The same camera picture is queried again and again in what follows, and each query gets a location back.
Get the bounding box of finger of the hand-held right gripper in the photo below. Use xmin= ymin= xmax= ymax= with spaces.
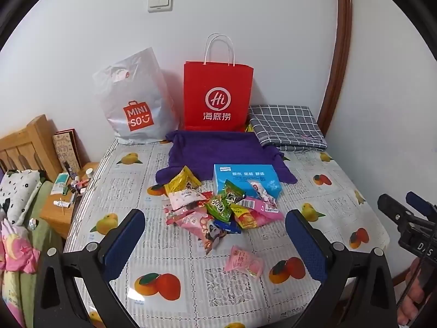
xmin=406 ymin=191 xmax=437 ymax=219
xmin=377 ymin=194 xmax=415 ymax=235

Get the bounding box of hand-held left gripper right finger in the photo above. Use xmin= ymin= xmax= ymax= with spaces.
xmin=286 ymin=209 xmax=398 ymax=328

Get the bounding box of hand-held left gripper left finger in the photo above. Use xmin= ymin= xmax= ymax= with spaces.
xmin=33 ymin=208 xmax=146 ymax=328

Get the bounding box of pink barcode snack packet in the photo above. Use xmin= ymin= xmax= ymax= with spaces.
xmin=239 ymin=196 xmax=285 ymax=227

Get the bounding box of yellow red snack packet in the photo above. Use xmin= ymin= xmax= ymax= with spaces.
xmin=231 ymin=205 xmax=259 ymax=230

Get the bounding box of pink peach snack packet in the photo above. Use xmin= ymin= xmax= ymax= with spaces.
xmin=225 ymin=245 xmax=264 ymax=280

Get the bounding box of white pink candy packet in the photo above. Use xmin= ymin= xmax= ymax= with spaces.
xmin=251 ymin=182 xmax=278 ymax=208

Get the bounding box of pink panda snack packet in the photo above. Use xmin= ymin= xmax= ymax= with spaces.
xmin=167 ymin=210 xmax=226 ymax=256

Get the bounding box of blue snack packet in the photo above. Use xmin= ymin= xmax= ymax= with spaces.
xmin=213 ymin=219 xmax=242 ymax=235

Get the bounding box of yellow rice cracker packet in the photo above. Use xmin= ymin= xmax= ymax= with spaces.
xmin=164 ymin=166 xmax=203 ymax=196

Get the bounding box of green rice cracker packet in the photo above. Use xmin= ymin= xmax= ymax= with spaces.
xmin=218 ymin=180 xmax=246 ymax=206
xmin=204 ymin=195 xmax=235 ymax=221

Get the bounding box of blue tissue box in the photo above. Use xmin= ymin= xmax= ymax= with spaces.
xmin=213 ymin=163 xmax=283 ymax=200

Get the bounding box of person's right hand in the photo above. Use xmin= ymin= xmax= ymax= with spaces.
xmin=398 ymin=258 xmax=437 ymax=327

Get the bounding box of group of small bottles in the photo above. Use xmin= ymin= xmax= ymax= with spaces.
xmin=67 ymin=167 xmax=95 ymax=196

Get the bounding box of wooden nightstand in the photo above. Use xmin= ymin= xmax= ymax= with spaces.
xmin=40 ymin=162 xmax=100 ymax=239

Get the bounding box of fruit print tablecloth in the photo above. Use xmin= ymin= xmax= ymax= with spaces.
xmin=63 ymin=137 xmax=390 ymax=328

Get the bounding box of green bed sheet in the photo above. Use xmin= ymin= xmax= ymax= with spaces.
xmin=14 ymin=180 xmax=66 ymax=328

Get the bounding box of teal white packet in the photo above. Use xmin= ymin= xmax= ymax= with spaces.
xmin=53 ymin=173 xmax=73 ymax=196

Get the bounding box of brown patterned box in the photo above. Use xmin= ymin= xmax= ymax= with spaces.
xmin=52 ymin=129 xmax=82 ymax=175

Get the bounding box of pink printed blanket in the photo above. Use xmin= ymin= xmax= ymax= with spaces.
xmin=0 ymin=219 xmax=40 ymax=274

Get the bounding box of grey checked folded cloth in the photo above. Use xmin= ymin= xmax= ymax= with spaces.
xmin=246 ymin=104 xmax=328 ymax=151

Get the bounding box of white black dotted pillow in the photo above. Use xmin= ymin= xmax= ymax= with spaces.
xmin=0 ymin=169 xmax=47 ymax=227

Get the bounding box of purple towel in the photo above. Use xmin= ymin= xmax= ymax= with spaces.
xmin=155 ymin=130 xmax=297 ymax=187

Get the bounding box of wooden headboard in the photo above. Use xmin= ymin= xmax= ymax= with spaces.
xmin=0 ymin=114 xmax=63 ymax=182

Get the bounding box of white plastic shopping bag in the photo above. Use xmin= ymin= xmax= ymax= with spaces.
xmin=92 ymin=47 xmax=180 ymax=145

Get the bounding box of red paper bag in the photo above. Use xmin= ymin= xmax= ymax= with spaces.
xmin=183 ymin=33 xmax=254 ymax=132

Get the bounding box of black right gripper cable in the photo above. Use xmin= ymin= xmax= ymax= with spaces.
xmin=397 ymin=263 xmax=423 ymax=315

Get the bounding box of brown wooden door frame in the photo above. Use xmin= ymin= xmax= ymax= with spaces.
xmin=316 ymin=0 xmax=353 ymax=137

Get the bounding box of white light switch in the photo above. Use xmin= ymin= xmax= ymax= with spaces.
xmin=147 ymin=0 xmax=173 ymax=12

